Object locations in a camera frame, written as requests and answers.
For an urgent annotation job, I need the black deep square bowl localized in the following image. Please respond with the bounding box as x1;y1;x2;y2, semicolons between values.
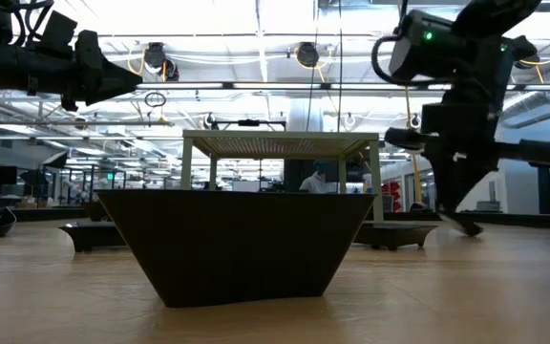
80;200;114;224

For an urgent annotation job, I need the red background object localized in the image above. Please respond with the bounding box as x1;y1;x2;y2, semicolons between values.
381;180;403;213

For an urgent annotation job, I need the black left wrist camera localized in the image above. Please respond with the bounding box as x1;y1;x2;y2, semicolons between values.
40;10;79;50

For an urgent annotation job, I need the light wooden table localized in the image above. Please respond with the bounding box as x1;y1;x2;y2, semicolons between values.
180;129;385;228

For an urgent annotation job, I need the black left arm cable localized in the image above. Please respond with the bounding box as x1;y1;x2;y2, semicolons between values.
0;0;55;48

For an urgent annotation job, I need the black wavy-edged square plate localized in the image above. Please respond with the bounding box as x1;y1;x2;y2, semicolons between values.
95;188;377;309

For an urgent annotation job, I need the person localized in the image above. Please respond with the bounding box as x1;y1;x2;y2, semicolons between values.
299;159;340;195

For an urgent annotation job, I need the black footed square plate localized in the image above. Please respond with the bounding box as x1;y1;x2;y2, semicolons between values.
352;221;439;252

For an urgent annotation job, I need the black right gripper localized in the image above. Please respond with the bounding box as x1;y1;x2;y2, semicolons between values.
383;80;550;238

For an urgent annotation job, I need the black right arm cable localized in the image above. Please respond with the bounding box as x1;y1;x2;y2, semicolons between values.
370;33;403;87

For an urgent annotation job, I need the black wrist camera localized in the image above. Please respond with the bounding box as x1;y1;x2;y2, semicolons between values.
388;8;470;83
40;10;79;50

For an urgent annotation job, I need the small black square plate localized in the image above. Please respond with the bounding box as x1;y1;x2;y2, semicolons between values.
58;221;128;253

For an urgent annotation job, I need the yellow hanging cable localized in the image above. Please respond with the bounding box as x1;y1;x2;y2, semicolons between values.
402;84;424;207

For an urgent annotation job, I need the black cable ring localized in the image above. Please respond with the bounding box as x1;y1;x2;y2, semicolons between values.
143;90;168;109

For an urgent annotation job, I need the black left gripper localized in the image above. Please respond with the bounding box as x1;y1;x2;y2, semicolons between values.
60;30;144;112

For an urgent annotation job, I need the thin black hanging cable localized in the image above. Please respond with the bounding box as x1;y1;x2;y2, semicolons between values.
305;66;317;132

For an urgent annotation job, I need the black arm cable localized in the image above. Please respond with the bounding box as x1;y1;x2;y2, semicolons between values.
370;33;403;87
0;0;55;48

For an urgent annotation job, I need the black metal rig frame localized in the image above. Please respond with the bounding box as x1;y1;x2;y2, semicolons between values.
0;204;550;233

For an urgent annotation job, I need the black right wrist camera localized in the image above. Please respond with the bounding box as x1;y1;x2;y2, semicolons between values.
388;8;470;83

